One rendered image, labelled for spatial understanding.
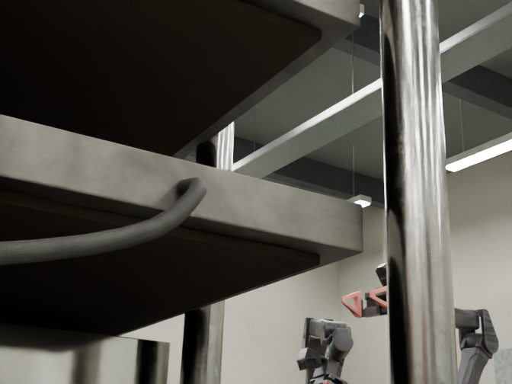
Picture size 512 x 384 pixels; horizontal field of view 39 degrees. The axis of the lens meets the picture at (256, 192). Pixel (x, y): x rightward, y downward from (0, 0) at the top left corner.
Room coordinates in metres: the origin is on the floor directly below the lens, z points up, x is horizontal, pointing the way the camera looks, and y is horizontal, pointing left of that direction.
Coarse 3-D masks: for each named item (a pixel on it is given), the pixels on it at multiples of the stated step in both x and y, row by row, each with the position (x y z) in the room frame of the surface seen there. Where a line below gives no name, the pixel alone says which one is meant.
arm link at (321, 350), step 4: (312, 340) 2.39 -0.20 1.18; (316, 340) 2.39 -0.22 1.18; (320, 340) 2.39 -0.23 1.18; (308, 344) 2.39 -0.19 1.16; (312, 344) 2.39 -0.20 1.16; (316, 344) 2.39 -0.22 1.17; (320, 344) 2.39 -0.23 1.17; (312, 348) 2.39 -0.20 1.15; (316, 348) 2.39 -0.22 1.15; (320, 348) 2.39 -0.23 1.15; (324, 348) 2.39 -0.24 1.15; (320, 352) 2.40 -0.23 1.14; (324, 352) 2.40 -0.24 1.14; (324, 356) 2.40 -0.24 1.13; (308, 372) 2.43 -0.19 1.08; (312, 372) 2.42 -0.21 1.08; (308, 376) 2.43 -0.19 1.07; (312, 376) 2.43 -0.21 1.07; (308, 380) 2.43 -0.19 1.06
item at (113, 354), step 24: (0, 336) 0.96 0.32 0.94; (24, 336) 0.98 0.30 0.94; (48, 336) 0.99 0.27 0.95; (72, 336) 1.01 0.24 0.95; (96, 336) 1.02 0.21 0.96; (0, 360) 0.96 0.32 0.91; (24, 360) 0.98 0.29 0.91; (48, 360) 0.99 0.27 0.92; (72, 360) 1.01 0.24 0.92; (96, 360) 1.03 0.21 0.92; (120, 360) 1.04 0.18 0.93; (144, 360) 1.06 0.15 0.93; (168, 360) 1.08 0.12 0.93
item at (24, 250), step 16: (192, 192) 0.50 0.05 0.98; (176, 208) 0.48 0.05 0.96; (192, 208) 0.49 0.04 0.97; (144, 224) 0.46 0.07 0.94; (160, 224) 0.47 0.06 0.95; (176, 224) 0.48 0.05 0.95; (32, 240) 0.42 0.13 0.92; (48, 240) 0.43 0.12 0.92; (64, 240) 0.43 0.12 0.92; (80, 240) 0.44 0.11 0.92; (96, 240) 0.44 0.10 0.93; (112, 240) 0.45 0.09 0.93; (128, 240) 0.46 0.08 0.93; (144, 240) 0.47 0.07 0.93; (0, 256) 0.41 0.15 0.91; (16, 256) 0.42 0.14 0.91; (32, 256) 0.42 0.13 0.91; (48, 256) 0.43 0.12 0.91; (64, 256) 0.43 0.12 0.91; (80, 256) 0.44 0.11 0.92
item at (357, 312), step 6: (354, 294) 1.88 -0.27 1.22; (360, 294) 1.90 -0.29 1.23; (342, 300) 1.85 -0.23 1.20; (354, 300) 1.91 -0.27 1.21; (360, 300) 1.90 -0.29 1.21; (348, 306) 1.86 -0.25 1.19; (360, 306) 1.90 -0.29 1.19; (372, 306) 1.88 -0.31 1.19; (378, 306) 1.86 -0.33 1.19; (354, 312) 1.88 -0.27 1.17; (360, 312) 1.90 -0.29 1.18; (366, 312) 1.88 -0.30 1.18; (372, 312) 1.87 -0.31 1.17; (378, 312) 1.86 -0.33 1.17
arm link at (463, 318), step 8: (456, 312) 2.03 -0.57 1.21; (464, 312) 2.05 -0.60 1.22; (472, 312) 2.06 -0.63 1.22; (480, 312) 2.07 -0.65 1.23; (488, 312) 2.08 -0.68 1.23; (456, 320) 2.03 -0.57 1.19; (464, 320) 2.05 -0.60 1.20; (472, 320) 2.06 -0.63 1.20; (488, 320) 2.08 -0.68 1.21; (456, 328) 2.09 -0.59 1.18; (464, 328) 2.08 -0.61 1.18; (472, 328) 2.07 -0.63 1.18; (488, 328) 2.08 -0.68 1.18; (488, 336) 2.08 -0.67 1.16; (496, 336) 2.10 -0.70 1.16; (488, 344) 2.07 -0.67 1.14; (496, 344) 2.10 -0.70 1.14; (488, 352) 2.08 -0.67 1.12
